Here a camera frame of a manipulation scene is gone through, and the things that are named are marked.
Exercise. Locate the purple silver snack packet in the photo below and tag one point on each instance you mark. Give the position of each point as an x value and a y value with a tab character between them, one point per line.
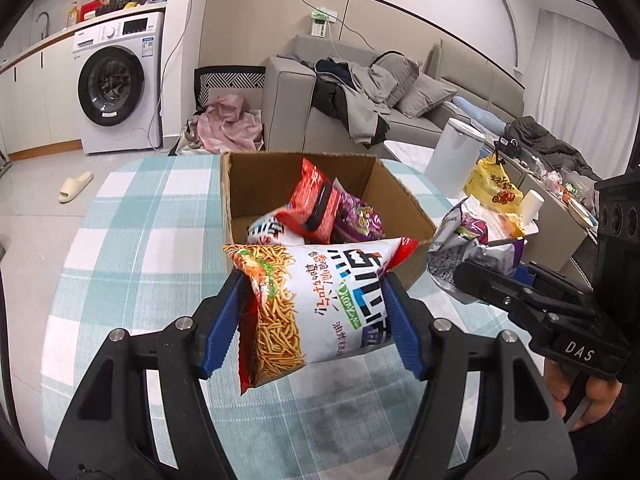
460	240

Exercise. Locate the grey coat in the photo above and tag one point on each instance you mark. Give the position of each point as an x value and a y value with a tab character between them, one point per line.
365	110

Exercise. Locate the dark grey cushion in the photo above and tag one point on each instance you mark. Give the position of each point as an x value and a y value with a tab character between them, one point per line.
397	77

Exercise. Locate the beige sofa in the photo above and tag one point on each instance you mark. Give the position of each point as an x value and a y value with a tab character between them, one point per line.
285	105

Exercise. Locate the checked teal white tablecloth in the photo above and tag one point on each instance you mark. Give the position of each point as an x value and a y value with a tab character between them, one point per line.
150	260

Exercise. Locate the marble coffee table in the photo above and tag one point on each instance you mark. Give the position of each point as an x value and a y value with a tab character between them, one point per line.
550	225

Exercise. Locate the light grey cushion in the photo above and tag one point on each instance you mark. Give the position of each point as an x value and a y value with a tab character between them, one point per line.
427	95

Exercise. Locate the yellow plastic bag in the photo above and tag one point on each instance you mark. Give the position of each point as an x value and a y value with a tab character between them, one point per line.
495	185

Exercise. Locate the light blue pillow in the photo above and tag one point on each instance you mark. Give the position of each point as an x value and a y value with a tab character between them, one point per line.
480	115

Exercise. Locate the person's right forearm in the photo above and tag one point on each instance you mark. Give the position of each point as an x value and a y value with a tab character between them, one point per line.
615	455

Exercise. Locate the yellow bottle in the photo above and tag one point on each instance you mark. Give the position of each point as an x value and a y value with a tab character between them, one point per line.
73	15

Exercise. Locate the white cylindrical kettle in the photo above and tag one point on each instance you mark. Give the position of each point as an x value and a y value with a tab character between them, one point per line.
452	160

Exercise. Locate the pink cloth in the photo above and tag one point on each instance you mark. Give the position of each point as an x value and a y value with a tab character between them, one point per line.
230	125

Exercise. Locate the black jacket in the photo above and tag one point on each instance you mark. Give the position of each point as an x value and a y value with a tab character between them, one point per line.
327	95

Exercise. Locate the person's right hand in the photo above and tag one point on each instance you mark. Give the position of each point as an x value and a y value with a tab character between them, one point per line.
605	405

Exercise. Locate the white kitchen counter cabinets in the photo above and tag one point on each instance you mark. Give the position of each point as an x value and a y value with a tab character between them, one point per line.
40	100

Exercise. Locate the metal kitchen faucet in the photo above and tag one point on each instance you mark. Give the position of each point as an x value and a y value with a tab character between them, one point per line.
44	17

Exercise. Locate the white red noodle snack packet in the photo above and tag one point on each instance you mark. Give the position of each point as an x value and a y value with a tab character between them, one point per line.
270	227
310	300

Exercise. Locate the white washing machine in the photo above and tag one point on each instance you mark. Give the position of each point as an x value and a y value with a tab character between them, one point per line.
115	85

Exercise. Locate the white curtain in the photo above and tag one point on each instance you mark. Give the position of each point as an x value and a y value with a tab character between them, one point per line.
580	80

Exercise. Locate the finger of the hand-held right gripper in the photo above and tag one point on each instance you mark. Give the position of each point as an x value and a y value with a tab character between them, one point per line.
565	290
485	282

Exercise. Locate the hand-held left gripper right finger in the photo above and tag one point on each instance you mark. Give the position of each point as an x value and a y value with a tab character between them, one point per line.
400	325

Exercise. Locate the white paper cup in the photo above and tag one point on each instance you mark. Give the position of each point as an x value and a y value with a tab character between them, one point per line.
532	205

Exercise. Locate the red instant noodle packet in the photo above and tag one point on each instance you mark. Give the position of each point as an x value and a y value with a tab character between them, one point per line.
315	195

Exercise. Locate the brown cardboard box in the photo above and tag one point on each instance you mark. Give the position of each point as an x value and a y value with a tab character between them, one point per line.
250	185

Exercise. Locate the large purple snack packet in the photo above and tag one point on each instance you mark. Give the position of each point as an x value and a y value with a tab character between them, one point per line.
360	220

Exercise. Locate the red box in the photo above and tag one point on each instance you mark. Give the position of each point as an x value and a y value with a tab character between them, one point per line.
92	10

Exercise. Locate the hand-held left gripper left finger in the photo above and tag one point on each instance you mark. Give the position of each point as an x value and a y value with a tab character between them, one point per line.
225	320

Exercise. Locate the wall socket with green charger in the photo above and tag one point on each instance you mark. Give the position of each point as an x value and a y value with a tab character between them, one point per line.
322	22

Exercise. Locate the dark grey jacket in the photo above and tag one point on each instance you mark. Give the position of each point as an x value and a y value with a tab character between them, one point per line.
550	145

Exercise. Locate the beige slipper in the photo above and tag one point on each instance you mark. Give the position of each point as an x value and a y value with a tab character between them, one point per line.
75	187

